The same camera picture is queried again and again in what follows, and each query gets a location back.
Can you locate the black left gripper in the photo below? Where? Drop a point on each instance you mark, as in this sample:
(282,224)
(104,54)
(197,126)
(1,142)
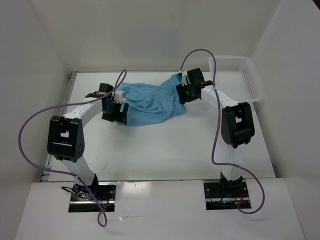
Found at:
(120,117)

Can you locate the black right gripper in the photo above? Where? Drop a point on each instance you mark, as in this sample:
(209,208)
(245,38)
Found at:
(183,97)

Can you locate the light blue shorts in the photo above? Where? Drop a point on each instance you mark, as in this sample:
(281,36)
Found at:
(150,104)

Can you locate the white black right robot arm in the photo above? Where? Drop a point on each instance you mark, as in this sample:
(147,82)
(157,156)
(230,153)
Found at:
(235,125)

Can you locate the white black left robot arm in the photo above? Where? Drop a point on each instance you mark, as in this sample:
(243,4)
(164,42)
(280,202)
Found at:
(74,160)

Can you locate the white perforated plastic basket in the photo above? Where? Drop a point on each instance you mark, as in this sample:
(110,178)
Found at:
(236,77)

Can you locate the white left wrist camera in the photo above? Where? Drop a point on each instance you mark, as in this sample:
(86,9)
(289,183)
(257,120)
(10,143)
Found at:
(118,96)

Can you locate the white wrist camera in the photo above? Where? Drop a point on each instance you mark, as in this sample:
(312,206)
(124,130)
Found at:
(118,96)
(184,77)

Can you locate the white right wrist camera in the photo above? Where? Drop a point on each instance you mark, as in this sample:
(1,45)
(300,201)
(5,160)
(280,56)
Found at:
(184,77)

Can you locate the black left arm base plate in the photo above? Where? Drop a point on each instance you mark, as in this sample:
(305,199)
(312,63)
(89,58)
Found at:
(81,201)

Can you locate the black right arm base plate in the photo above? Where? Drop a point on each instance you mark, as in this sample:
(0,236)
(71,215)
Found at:
(216,199)

